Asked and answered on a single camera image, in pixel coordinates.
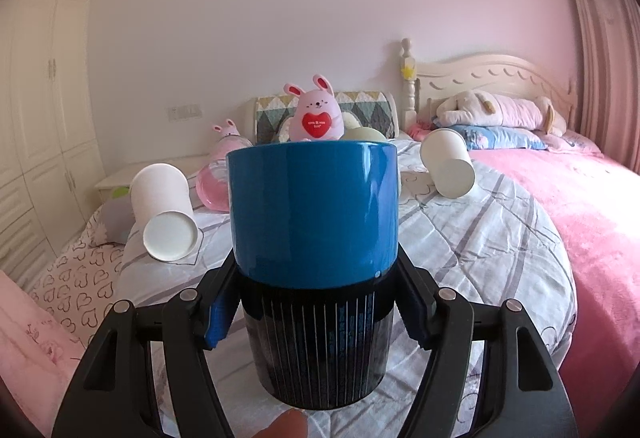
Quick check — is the blue and black cup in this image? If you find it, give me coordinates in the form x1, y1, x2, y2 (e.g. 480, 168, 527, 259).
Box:
226, 141, 401, 411

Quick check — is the white nightstand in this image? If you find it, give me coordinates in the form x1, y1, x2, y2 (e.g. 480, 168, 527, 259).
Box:
95, 153, 223, 205

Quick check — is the white paper cup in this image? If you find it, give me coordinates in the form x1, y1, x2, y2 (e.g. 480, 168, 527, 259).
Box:
419, 128, 476, 198
129, 163, 200, 263

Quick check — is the pink pillow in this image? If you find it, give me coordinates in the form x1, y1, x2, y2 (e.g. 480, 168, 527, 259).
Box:
542, 129, 603, 155

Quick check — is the patterned diamond cushion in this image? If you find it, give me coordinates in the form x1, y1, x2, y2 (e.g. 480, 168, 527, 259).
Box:
254, 91, 399, 145

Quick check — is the grey and green cushion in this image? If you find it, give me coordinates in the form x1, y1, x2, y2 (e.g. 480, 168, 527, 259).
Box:
97, 185, 137, 246

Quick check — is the cream wardrobe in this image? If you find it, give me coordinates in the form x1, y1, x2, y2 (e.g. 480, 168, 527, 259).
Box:
0, 0, 108, 279

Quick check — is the pink rabbit-lid water bottle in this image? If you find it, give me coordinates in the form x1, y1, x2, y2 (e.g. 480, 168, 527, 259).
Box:
196, 119, 253, 211

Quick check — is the pink rabbit toy red heart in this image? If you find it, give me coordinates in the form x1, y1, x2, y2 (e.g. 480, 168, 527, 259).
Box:
283, 74, 346, 142

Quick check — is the pink fluffy blanket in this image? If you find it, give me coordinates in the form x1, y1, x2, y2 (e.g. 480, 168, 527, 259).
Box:
470, 145, 640, 414

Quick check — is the blue floral pillow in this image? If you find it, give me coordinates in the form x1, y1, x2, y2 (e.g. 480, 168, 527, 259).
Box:
432, 124, 548, 151

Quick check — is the heart print bed sheet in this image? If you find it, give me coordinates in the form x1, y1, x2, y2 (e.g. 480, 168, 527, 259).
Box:
27, 205, 132, 349

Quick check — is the pink curtain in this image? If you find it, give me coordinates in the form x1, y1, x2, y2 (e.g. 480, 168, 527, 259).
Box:
557, 0, 640, 174

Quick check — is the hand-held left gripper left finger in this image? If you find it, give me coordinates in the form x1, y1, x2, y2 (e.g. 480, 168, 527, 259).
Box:
51, 251, 246, 438

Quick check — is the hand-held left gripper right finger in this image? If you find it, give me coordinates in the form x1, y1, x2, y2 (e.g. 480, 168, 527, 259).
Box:
395, 252, 581, 438

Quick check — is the pink floral cloth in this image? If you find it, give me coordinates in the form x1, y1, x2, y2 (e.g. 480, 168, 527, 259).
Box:
0, 271, 83, 419

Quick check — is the long plush dog toy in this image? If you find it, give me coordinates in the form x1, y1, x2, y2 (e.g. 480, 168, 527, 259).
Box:
432, 91, 568, 136

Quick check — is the cream wooden bed headboard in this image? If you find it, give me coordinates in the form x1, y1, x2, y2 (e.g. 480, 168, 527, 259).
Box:
399, 38, 578, 134

